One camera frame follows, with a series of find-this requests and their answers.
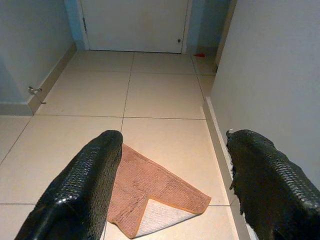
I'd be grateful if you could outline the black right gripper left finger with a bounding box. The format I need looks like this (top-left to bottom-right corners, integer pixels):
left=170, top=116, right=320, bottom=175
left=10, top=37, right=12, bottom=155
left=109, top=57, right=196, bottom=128
left=14, top=129, right=124, bottom=240

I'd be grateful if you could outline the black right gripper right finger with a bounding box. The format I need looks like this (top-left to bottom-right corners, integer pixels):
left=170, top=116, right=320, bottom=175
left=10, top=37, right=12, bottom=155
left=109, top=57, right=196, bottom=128
left=225, top=128, right=320, bottom=240

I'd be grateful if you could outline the brown bath mat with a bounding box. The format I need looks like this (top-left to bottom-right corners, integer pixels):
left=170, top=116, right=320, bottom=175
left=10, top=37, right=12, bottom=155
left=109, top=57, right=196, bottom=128
left=106, top=143, right=213, bottom=239

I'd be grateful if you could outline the white door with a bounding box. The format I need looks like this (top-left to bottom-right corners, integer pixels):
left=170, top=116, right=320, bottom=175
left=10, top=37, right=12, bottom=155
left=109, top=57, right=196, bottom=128
left=79, top=0, right=190, bottom=54

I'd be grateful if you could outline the white door frame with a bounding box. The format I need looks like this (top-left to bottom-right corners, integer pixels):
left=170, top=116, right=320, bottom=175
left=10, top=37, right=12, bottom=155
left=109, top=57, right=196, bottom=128
left=63, top=0, right=193, bottom=55

